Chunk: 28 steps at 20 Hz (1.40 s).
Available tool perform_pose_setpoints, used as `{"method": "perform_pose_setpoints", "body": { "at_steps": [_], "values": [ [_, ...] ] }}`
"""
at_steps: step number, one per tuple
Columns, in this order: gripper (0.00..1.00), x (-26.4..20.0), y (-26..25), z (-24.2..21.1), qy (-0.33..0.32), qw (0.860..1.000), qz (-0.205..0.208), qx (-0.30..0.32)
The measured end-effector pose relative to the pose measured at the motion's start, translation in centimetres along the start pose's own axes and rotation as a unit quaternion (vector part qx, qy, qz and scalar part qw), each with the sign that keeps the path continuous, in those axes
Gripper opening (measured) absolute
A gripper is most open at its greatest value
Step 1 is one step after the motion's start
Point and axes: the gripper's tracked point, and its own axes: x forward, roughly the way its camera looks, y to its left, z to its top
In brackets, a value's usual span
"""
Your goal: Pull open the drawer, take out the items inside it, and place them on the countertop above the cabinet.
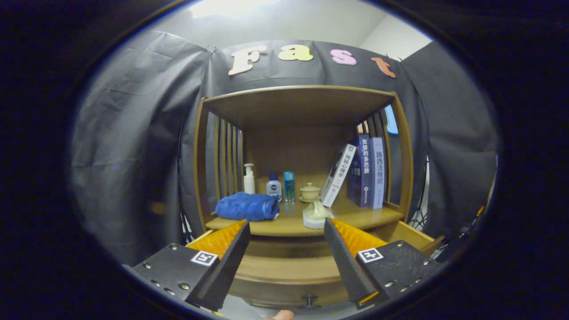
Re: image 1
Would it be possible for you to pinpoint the wooden countertop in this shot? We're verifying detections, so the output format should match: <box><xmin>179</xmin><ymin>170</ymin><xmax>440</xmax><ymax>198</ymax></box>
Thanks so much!
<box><xmin>205</xmin><ymin>196</ymin><xmax>405</xmax><ymax>237</ymax></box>

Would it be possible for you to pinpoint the black backdrop cloth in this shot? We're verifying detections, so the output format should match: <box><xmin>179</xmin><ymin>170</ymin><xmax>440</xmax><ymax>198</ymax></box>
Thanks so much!
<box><xmin>69</xmin><ymin>30</ymin><xmax>501</xmax><ymax>267</ymax></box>

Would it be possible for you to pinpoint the white leaning book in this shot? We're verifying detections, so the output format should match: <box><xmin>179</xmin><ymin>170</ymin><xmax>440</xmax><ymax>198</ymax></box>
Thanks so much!
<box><xmin>321</xmin><ymin>143</ymin><xmax>357</xmax><ymax>208</ymax></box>

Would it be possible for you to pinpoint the wooden cabinet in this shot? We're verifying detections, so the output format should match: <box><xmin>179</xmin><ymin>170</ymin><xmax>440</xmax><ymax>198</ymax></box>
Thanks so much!
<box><xmin>193</xmin><ymin>84</ymin><xmax>414</xmax><ymax>308</ymax></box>

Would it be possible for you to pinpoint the folded blue towel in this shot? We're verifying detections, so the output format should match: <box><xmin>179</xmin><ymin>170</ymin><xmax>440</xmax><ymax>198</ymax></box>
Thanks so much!
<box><xmin>215</xmin><ymin>192</ymin><xmax>280</xmax><ymax>222</ymax></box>

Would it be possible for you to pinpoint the black light stand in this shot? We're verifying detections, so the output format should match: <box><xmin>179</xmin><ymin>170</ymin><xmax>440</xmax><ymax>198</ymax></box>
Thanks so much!
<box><xmin>409</xmin><ymin>156</ymin><xmax>429</xmax><ymax>232</ymax></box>

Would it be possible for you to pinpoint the wooden drawer with black knob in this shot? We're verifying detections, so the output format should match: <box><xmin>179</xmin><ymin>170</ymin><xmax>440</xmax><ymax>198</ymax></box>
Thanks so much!
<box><xmin>184</xmin><ymin>220</ymin><xmax>445</xmax><ymax>308</ymax></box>

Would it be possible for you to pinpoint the pale green ceramic ornament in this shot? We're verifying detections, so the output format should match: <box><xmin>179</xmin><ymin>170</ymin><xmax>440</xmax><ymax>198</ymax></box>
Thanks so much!
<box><xmin>302</xmin><ymin>199</ymin><xmax>335</xmax><ymax>230</ymax></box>

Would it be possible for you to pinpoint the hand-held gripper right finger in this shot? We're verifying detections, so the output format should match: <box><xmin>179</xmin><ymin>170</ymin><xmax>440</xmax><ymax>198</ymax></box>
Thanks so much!
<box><xmin>324</xmin><ymin>217</ymin><xmax>441</xmax><ymax>310</ymax></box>

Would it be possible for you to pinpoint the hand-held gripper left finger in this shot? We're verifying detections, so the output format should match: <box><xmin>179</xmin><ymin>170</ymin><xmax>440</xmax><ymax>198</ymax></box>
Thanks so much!
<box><xmin>131</xmin><ymin>219</ymin><xmax>251</xmax><ymax>312</ymax></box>

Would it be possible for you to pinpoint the dark blue book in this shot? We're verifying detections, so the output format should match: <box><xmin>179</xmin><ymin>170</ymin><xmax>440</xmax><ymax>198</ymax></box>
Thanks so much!
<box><xmin>347</xmin><ymin>134</ymin><xmax>372</xmax><ymax>208</ymax></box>

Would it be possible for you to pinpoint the white pump bottle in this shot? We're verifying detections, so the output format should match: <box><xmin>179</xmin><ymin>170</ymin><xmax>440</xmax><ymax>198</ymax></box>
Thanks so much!
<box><xmin>243</xmin><ymin>163</ymin><xmax>256</xmax><ymax>195</ymax></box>

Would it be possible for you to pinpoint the white bottle with blue cap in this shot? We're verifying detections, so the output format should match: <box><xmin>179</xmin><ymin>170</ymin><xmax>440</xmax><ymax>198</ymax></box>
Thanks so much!
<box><xmin>266</xmin><ymin>173</ymin><xmax>283</xmax><ymax>203</ymax></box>

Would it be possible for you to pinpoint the light blue book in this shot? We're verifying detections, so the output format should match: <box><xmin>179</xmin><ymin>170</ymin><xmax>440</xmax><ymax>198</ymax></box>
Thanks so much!
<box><xmin>369</xmin><ymin>137</ymin><xmax>385</xmax><ymax>210</ymax></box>

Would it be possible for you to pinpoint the beige lidded teacup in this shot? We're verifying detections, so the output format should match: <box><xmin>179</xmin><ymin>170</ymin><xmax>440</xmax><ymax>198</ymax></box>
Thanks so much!
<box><xmin>299</xmin><ymin>182</ymin><xmax>321</xmax><ymax>204</ymax></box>

